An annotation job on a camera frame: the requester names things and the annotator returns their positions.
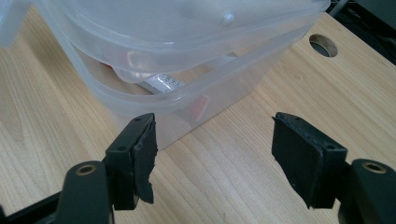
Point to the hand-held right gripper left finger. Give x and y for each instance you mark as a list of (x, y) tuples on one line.
[(134, 161)]

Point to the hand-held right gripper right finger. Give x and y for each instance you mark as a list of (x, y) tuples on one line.
[(305, 161)]

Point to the white and red ointment tube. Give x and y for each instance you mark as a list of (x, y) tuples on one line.
[(162, 83)]

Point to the clear plastic storage box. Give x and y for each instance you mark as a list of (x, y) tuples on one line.
[(155, 37)]

